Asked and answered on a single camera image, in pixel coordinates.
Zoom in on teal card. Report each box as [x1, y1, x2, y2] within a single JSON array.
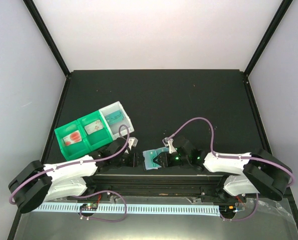
[[105, 110, 124, 126], [143, 149, 158, 170]]

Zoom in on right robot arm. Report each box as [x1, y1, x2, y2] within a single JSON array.
[[144, 136, 292, 202]]

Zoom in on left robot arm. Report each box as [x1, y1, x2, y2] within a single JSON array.
[[8, 137, 139, 214]]

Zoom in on teal card in white bin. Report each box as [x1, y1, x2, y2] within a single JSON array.
[[105, 110, 124, 126]]

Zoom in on white card in green bin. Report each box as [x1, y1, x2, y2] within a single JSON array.
[[84, 119, 103, 135]]

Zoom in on red white card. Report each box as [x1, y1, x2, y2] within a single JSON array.
[[63, 130, 82, 147]]

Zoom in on white translucent bin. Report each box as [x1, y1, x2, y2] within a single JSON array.
[[99, 101, 134, 140]]

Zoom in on green plastic bin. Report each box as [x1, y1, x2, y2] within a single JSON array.
[[55, 110, 113, 161]]

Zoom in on left circuit board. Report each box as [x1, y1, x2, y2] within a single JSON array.
[[80, 203, 98, 211]]

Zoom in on circuit board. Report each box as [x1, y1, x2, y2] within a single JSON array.
[[80, 203, 98, 211], [219, 205, 243, 214]]

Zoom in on right circuit board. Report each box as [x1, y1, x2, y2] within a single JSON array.
[[219, 205, 243, 214]]

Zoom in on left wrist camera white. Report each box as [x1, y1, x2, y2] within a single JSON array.
[[127, 137, 138, 150]]

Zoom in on black aluminium rail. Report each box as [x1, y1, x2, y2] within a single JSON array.
[[86, 174, 221, 197]]

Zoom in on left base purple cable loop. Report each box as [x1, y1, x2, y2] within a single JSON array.
[[73, 189, 129, 223]]

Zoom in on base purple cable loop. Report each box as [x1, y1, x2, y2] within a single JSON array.
[[73, 189, 129, 223], [220, 193, 259, 223]]

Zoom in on white slotted cable duct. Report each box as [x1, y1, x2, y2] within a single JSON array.
[[34, 202, 220, 217]]

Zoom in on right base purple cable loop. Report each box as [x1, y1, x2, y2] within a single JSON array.
[[220, 193, 259, 223]]

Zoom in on left black frame post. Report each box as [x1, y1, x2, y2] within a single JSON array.
[[23, 0, 70, 77]]

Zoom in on black frame post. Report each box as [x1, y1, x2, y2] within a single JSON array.
[[23, 0, 70, 77], [243, 0, 294, 76]]

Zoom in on right black frame post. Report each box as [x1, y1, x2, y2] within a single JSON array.
[[243, 0, 294, 76]]

